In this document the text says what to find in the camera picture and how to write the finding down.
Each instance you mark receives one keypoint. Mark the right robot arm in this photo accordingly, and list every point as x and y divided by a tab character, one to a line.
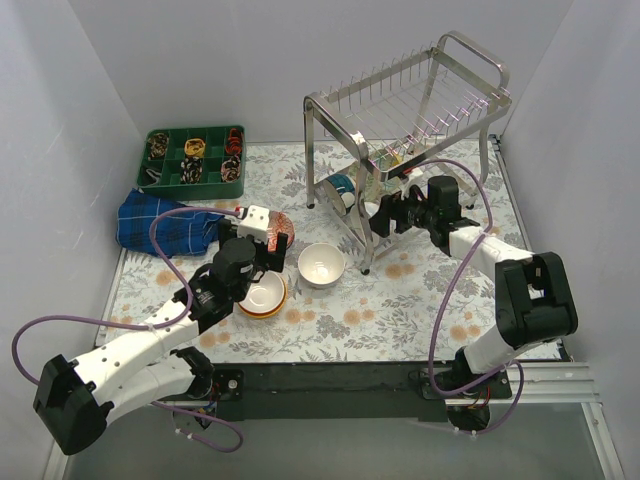
533	299

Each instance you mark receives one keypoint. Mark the dark floral rolled tie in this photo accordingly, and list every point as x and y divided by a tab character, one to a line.
191	170

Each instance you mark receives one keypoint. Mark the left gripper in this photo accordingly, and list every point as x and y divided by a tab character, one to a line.
270	255

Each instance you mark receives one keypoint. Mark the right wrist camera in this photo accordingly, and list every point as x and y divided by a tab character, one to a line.
409	179

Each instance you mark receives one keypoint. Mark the aluminium frame rail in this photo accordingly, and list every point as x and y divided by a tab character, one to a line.
186	379

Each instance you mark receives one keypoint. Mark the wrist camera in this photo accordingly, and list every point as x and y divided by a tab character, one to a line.
409	179
253	221

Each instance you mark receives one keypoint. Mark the orange bowl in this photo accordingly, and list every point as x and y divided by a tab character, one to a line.
262	312

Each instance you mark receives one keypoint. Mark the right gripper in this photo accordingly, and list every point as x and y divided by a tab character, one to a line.
395	215

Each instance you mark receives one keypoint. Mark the blue plaid cloth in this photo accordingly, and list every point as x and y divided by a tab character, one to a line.
145	222

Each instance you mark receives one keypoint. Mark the orange black rolled tie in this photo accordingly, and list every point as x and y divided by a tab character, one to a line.
235	141

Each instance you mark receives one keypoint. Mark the blue white patterned bowl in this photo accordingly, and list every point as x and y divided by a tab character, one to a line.
279	223

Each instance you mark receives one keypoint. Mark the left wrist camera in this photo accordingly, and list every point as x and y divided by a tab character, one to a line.
253	221

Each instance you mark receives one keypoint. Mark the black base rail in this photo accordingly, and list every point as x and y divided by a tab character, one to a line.
351	390

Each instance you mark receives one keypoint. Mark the teal rimmed white bowl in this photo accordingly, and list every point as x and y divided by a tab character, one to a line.
340	189

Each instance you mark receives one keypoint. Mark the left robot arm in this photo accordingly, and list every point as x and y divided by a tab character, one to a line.
78	399

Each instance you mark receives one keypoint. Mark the white bowl front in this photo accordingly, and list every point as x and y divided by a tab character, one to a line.
371	209

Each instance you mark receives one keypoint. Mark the green compartment tray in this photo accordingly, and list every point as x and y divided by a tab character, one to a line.
210	186

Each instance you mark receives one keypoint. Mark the orange flower patterned plate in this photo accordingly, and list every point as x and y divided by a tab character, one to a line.
370	189

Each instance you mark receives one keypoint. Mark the brown rolled tie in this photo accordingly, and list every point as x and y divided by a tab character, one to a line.
157	145

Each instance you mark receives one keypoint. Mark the yellow rolled tie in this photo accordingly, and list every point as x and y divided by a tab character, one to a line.
194	147

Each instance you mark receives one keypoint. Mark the stainless steel dish rack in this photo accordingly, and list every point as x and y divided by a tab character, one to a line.
417	106

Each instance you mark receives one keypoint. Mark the green patterned plate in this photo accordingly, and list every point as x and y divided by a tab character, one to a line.
386	159

